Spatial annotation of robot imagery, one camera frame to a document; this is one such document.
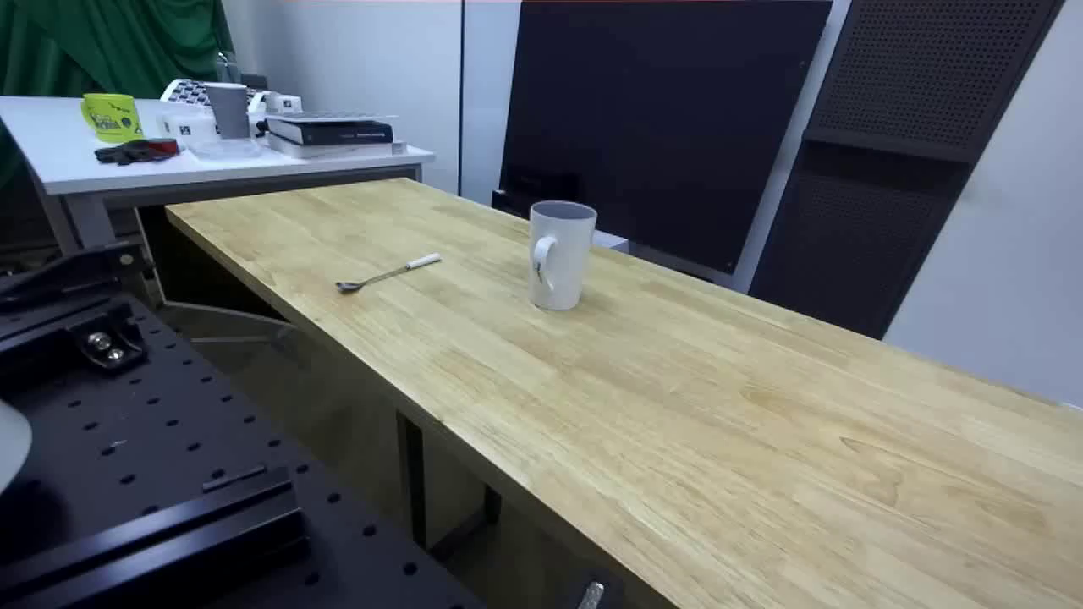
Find grey round disc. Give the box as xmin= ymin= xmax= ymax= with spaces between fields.
xmin=0 ymin=396 xmax=38 ymax=499

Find black book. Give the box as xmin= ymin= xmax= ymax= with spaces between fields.
xmin=263 ymin=116 xmax=398 ymax=148

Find black and red gloves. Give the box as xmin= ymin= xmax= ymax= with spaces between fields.
xmin=90 ymin=135 xmax=183 ymax=169

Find white box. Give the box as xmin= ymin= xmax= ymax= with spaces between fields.
xmin=590 ymin=227 xmax=632 ymax=256

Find dark table base frame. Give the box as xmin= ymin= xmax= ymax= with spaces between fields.
xmin=139 ymin=199 xmax=680 ymax=609

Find black perforated breadboard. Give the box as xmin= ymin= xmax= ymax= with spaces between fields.
xmin=0 ymin=288 xmax=488 ymax=609

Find black metal rail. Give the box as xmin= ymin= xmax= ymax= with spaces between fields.
xmin=0 ymin=471 xmax=311 ymax=609

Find black bracket with screws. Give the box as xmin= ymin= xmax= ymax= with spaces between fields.
xmin=70 ymin=319 xmax=151 ymax=377

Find metal spoon with white handle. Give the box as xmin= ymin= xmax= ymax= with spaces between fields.
xmin=331 ymin=249 xmax=445 ymax=297

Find white vertical post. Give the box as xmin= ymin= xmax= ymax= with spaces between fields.
xmin=726 ymin=0 xmax=857 ymax=293

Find yellow-green card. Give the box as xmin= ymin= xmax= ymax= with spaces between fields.
xmin=79 ymin=90 xmax=144 ymax=144

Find white ceramic mug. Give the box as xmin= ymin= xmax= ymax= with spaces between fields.
xmin=523 ymin=196 xmax=603 ymax=315

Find white book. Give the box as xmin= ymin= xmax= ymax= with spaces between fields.
xmin=263 ymin=131 xmax=409 ymax=161

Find dark flat panel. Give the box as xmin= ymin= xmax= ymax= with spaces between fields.
xmin=497 ymin=0 xmax=836 ymax=280

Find small white device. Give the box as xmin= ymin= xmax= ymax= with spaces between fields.
xmin=246 ymin=88 xmax=307 ymax=128

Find grey cup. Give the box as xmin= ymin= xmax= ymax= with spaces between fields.
xmin=198 ymin=79 xmax=258 ymax=142

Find white side table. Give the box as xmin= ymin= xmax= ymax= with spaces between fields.
xmin=0 ymin=90 xmax=435 ymax=256

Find green curtain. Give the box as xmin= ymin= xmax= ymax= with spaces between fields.
xmin=0 ymin=0 xmax=237 ymax=102

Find dark perforated panel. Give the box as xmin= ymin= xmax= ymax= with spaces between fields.
xmin=747 ymin=0 xmax=1069 ymax=343

